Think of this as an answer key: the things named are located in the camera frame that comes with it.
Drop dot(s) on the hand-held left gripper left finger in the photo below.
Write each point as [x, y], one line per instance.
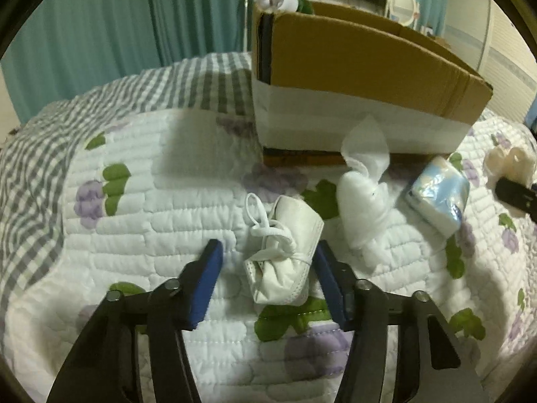
[205, 283]

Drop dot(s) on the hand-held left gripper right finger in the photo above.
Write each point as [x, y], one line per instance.
[332, 287]

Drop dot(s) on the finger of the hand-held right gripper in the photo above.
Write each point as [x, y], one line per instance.
[517, 195]

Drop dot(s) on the white baby shoe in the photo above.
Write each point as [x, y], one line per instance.
[280, 256]

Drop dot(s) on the cardboard box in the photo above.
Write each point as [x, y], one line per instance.
[356, 100]

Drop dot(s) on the cream baby shoe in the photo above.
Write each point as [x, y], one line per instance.
[505, 163]

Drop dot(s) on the floral quilted blanket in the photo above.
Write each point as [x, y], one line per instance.
[168, 218]

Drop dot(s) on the blue white diaper pack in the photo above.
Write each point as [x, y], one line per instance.
[438, 195]

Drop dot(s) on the white tissue bundle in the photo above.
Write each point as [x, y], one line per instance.
[366, 193]

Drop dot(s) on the grey checked blanket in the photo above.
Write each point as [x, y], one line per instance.
[105, 113]

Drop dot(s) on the white round mirror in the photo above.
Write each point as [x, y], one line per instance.
[403, 6]

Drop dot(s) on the teal curtain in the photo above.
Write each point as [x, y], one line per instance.
[109, 25]

